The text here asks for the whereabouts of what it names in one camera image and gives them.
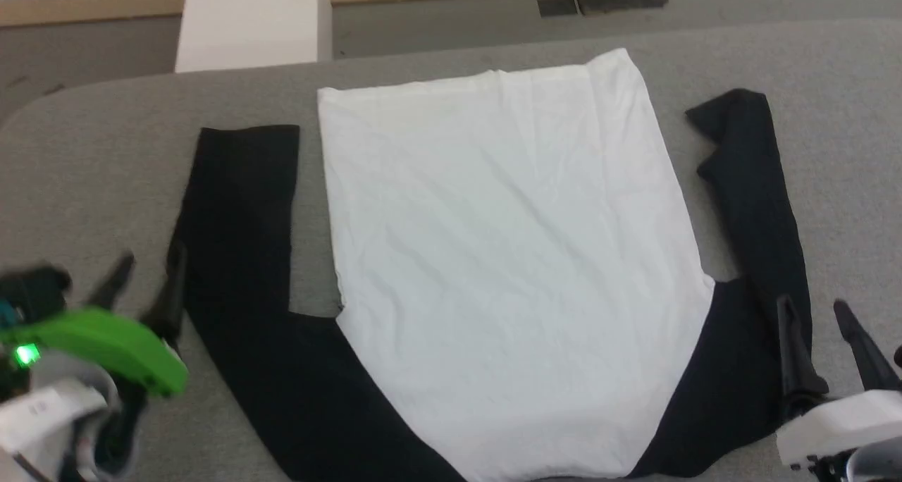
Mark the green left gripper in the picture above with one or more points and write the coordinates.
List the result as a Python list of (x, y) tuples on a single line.
[(106, 344)]

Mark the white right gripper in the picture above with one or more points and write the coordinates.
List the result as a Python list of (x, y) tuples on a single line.
[(845, 425)]

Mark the white shirt with black sleeves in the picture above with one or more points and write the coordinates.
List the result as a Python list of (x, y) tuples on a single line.
[(507, 256)]

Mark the white box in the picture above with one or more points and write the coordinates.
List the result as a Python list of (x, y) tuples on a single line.
[(246, 24)]

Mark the lemon print grid partition panel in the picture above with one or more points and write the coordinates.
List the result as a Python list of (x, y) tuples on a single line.
[(70, 6)]

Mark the large black floor mat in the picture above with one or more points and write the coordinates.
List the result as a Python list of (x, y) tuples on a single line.
[(624, 1)]

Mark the small black floor mat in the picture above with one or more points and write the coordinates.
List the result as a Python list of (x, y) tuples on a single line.
[(558, 5)]

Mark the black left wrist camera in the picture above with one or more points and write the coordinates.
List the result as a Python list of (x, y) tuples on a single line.
[(35, 292)]

